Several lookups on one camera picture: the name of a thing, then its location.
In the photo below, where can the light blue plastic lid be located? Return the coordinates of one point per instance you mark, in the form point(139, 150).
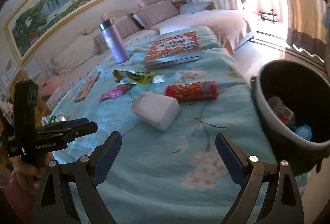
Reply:
point(303, 132)

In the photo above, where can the pink patterned cushion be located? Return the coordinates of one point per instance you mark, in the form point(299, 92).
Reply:
point(174, 0)

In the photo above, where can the person's left hand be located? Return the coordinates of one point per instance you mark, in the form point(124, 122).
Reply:
point(25, 171)

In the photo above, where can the grey blue pillow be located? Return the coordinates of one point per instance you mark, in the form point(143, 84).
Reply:
point(196, 8)

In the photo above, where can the white clear plastic pack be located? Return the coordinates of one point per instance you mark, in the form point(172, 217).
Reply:
point(275, 104)

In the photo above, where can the white tissue pack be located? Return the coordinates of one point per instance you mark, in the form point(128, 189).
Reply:
point(154, 110)

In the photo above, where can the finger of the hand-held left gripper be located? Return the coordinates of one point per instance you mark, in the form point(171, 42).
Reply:
point(74, 121)
point(82, 129)

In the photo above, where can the dark round waste bin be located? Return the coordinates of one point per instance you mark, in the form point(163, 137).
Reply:
point(296, 79)

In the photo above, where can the cream cushion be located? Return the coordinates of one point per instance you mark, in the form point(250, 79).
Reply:
point(74, 56)

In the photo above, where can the framed landscape painting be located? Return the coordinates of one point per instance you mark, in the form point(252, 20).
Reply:
point(56, 7)

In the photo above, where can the small dark wooden stand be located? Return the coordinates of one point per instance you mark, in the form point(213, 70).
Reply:
point(268, 16)

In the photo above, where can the purple thermos bottle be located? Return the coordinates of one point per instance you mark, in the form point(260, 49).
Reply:
point(114, 43)

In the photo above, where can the pink flat box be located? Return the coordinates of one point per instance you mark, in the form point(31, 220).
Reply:
point(87, 87)

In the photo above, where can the green drink can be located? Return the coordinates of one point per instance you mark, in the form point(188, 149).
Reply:
point(58, 118)

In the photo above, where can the pink foil wrapper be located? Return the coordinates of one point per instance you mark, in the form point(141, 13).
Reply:
point(116, 91)

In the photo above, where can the green yellow candy wrapper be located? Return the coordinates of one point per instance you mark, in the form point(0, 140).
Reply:
point(141, 79)

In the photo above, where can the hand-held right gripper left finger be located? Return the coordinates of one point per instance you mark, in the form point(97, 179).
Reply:
point(108, 157)

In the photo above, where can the small white wrapper scrap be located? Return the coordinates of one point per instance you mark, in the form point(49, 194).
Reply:
point(159, 79)

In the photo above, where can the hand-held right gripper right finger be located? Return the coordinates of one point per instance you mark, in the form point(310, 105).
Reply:
point(229, 159)

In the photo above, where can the striped mauve cushion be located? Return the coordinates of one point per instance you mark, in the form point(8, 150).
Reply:
point(157, 15)
point(129, 26)

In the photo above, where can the person's left forearm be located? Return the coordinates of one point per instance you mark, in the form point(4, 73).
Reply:
point(15, 200)

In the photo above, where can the colourful picture book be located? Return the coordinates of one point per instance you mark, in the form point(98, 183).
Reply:
point(172, 46)

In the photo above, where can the red snack tube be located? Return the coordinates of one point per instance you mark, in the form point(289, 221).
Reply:
point(190, 91)

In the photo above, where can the gold brown wrapper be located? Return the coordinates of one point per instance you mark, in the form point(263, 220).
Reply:
point(120, 75)

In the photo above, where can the pink round soft toy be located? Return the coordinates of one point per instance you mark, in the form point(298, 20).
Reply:
point(52, 84)

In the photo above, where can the pink plush toy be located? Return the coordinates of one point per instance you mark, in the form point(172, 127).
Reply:
point(107, 16)

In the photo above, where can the pale pink corner sofa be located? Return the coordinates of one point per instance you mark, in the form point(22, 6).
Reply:
point(206, 20)

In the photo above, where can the light blue floral blanket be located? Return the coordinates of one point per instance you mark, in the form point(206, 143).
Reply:
point(167, 162)

